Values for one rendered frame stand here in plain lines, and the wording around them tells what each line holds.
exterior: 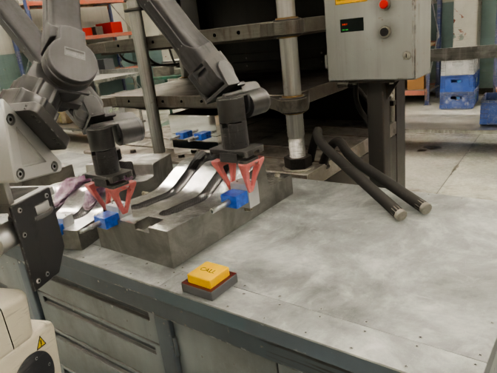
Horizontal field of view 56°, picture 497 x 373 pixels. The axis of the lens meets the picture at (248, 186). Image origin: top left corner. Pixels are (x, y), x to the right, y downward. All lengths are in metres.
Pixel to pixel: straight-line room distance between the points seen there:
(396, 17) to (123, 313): 1.15
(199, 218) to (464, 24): 6.38
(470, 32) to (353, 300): 6.47
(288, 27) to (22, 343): 1.15
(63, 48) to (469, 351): 0.75
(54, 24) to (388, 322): 0.72
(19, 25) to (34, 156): 0.54
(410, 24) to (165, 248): 0.98
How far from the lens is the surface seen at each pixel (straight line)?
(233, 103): 0.96
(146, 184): 1.48
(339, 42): 1.65
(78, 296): 1.45
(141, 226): 1.12
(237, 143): 0.97
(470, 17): 7.20
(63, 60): 0.78
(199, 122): 1.98
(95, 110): 1.11
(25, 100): 0.74
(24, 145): 0.73
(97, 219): 1.15
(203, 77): 0.99
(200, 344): 1.11
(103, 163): 1.11
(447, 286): 0.94
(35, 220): 0.91
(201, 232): 1.10
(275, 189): 1.32
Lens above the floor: 1.28
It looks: 19 degrees down
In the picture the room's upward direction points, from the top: 7 degrees counter-clockwise
